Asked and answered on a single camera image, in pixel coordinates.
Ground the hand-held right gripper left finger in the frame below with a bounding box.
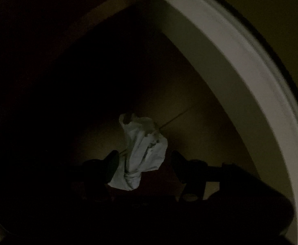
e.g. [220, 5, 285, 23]
[81, 150, 119, 187]

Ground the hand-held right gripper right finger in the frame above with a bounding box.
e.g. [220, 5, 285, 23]
[171, 150, 232, 203]

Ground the light blue paper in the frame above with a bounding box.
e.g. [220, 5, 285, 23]
[108, 114, 168, 191]

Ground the wooden nightstand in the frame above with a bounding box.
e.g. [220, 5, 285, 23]
[0, 0, 157, 108]

